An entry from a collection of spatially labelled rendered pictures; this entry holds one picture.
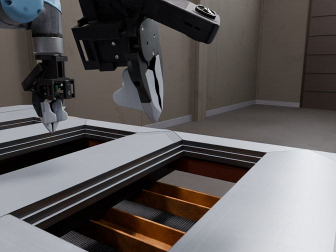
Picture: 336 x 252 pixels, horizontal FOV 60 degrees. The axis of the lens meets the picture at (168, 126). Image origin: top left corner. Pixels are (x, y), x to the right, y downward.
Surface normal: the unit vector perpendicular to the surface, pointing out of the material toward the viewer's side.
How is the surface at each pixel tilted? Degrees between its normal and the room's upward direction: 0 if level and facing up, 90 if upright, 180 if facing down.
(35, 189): 0
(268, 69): 90
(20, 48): 90
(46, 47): 90
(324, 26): 90
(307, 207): 0
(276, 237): 0
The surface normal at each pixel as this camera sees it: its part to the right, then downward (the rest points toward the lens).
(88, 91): 0.79, 0.13
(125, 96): -0.22, 0.62
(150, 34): 0.96, 0.00
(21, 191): 0.00, -0.98
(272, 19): -0.62, 0.16
